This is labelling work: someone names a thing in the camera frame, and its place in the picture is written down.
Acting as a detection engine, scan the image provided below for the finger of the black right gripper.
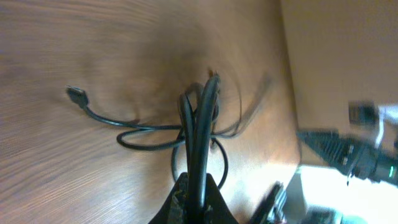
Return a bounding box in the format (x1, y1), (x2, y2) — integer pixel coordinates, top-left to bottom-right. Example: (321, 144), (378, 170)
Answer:
(297, 130), (351, 168)

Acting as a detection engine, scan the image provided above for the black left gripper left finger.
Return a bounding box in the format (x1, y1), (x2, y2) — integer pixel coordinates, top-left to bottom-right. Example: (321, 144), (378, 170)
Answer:
(149, 172), (188, 224)

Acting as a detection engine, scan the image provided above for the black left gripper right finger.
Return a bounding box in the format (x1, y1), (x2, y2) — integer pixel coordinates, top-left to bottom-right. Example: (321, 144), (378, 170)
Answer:
(204, 174), (238, 224)

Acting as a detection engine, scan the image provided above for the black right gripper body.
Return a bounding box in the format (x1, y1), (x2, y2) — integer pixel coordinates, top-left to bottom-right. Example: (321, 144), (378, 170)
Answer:
(341, 138), (381, 182)

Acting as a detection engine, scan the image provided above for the black cable bundle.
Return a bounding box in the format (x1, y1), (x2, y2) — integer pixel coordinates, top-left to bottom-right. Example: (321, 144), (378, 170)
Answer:
(65, 70), (273, 215)

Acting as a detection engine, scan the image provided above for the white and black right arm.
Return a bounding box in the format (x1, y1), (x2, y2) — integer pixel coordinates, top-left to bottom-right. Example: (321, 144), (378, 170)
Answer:
(297, 129), (397, 186)

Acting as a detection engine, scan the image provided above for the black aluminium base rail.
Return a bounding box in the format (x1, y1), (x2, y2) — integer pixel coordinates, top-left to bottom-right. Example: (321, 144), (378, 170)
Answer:
(249, 182), (287, 224)

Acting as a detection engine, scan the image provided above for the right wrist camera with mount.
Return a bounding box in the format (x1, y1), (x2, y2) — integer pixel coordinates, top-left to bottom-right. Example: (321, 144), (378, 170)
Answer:
(348, 101), (397, 148)

